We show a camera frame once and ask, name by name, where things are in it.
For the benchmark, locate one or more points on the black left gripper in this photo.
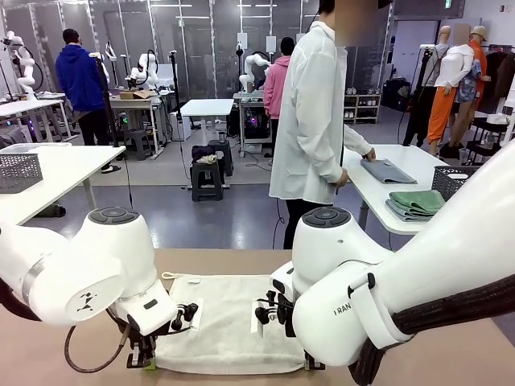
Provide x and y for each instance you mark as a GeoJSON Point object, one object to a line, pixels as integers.
{"type": "Point", "coordinates": [141, 342]}

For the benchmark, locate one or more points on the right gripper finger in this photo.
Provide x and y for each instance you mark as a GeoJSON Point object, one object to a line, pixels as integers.
{"type": "Point", "coordinates": [320, 364]}
{"type": "Point", "coordinates": [310, 360]}

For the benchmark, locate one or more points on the white towel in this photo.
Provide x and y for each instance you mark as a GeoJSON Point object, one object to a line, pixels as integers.
{"type": "Point", "coordinates": [225, 321]}

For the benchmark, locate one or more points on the grey perforated plastic basket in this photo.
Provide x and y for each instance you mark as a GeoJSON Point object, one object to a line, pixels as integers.
{"type": "Point", "coordinates": [446, 183]}
{"type": "Point", "coordinates": [20, 173]}

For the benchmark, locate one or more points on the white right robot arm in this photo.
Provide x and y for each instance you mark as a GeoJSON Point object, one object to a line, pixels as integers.
{"type": "Point", "coordinates": [422, 273]}

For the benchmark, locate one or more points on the person's right forearm white sleeve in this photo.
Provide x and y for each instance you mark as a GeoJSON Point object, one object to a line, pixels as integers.
{"type": "Point", "coordinates": [328, 169]}

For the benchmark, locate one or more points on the person's left forearm white sleeve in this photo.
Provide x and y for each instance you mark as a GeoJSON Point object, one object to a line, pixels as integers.
{"type": "Point", "coordinates": [356, 140]}

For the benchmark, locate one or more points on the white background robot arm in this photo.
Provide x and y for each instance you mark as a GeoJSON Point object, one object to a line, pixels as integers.
{"type": "Point", "coordinates": [251, 60]}
{"type": "Point", "coordinates": [26, 68]}
{"type": "Point", "coordinates": [145, 64]}

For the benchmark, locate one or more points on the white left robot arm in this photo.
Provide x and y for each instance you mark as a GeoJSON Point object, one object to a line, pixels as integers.
{"type": "Point", "coordinates": [100, 257]}

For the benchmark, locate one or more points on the person's right hand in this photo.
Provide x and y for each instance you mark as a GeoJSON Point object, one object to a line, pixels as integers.
{"type": "Point", "coordinates": [342, 180]}

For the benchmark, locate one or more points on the person's left hand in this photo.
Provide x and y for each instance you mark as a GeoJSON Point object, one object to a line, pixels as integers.
{"type": "Point", "coordinates": [369, 154]}

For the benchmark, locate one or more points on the grey step stool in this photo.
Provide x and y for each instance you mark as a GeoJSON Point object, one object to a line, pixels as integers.
{"type": "Point", "coordinates": [225, 150]}
{"type": "Point", "coordinates": [207, 167]}
{"type": "Point", "coordinates": [137, 138]}

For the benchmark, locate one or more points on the pile of dark clothes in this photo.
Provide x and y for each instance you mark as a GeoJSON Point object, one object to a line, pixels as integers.
{"type": "Point", "coordinates": [203, 153]}

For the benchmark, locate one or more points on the person in white shirt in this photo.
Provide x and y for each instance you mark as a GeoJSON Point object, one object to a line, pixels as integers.
{"type": "Point", "coordinates": [306, 120]}

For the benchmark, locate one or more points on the wooden shoe shelf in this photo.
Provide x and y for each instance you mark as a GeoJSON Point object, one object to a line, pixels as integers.
{"type": "Point", "coordinates": [364, 108]}

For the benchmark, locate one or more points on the grey workbench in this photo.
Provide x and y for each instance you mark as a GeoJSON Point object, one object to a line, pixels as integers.
{"type": "Point", "coordinates": [133, 102]}

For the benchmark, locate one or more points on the cardboard box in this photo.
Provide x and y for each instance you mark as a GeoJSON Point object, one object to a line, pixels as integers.
{"type": "Point", "coordinates": [138, 95]}

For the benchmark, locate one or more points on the tall black tripod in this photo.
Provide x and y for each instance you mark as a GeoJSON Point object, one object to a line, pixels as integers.
{"type": "Point", "coordinates": [105, 96]}

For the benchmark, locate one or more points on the black utility cart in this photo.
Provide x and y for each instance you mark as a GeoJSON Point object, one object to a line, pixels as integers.
{"type": "Point", "coordinates": [483, 149]}

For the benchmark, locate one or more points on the black stand pole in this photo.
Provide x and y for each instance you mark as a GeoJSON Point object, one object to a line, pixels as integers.
{"type": "Point", "coordinates": [175, 88]}

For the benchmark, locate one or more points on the person in pink hoodie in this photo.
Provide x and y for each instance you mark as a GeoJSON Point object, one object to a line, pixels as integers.
{"type": "Point", "coordinates": [277, 84]}

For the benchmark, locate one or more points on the black tripod white top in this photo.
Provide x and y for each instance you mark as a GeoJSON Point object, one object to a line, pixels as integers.
{"type": "Point", "coordinates": [418, 104]}

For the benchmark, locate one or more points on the black bags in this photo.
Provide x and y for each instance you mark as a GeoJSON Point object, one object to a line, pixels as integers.
{"type": "Point", "coordinates": [396, 94]}

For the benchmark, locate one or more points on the mannequin grey top orange trousers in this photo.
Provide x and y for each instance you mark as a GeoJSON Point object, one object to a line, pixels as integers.
{"type": "Point", "coordinates": [440, 108]}

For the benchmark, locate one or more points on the person in blue hoodie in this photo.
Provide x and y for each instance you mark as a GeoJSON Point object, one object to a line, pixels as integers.
{"type": "Point", "coordinates": [80, 80]}

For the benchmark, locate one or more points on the white folded cloth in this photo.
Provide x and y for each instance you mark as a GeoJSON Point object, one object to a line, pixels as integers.
{"type": "Point", "coordinates": [497, 118]}

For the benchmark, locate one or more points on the mannequin white blouse floral shorts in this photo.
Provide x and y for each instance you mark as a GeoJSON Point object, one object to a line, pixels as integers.
{"type": "Point", "coordinates": [456, 64]}

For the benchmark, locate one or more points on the clothes rack dark garments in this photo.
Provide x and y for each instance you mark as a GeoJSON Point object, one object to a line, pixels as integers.
{"type": "Point", "coordinates": [505, 76]}

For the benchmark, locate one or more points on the mannequin orange shirt tan cap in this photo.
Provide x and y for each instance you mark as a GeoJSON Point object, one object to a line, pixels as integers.
{"type": "Point", "coordinates": [480, 52]}

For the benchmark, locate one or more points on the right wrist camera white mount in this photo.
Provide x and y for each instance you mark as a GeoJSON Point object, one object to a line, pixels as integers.
{"type": "Point", "coordinates": [257, 321]}

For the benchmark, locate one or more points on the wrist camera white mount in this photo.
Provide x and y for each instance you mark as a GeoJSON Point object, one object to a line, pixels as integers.
{"type": "Point", "coordinates": [197, 317]}
{"type": "Point", "coordinates": [257, 321]}

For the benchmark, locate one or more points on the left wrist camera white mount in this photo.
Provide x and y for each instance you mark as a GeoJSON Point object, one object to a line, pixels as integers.
{"type": "Point", "coordinates": [197, 317]}

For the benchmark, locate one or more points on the white metal frame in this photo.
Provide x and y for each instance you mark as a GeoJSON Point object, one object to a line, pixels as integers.
{"type": "Point", "coordinates": [511, 128]}

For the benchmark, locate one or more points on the white wall panel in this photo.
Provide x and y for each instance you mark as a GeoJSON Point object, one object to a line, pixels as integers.
{"type": "Point", "coordinates": [242, 39]}
{"type": "Point", "coordinates": [270, 44]}

